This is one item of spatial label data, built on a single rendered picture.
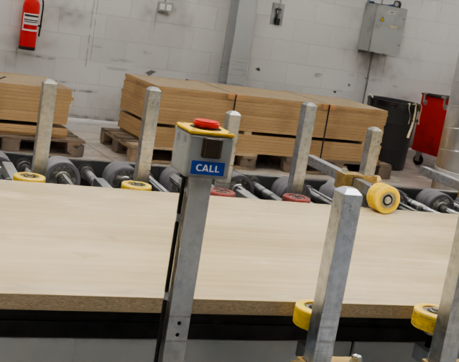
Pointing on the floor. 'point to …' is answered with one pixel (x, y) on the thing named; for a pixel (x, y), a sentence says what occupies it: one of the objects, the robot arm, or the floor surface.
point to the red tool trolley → (429, 126)
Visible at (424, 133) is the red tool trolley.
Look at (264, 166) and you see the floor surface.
